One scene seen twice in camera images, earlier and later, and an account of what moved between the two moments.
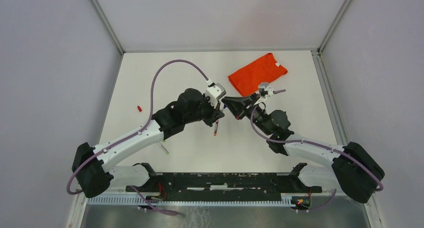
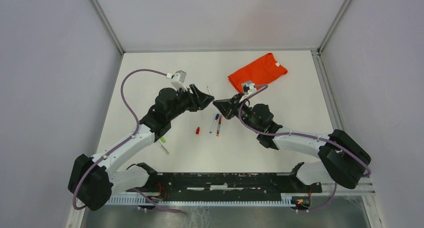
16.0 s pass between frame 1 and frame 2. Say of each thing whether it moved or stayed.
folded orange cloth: stayed
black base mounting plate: stayed
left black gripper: moved
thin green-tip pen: stayed
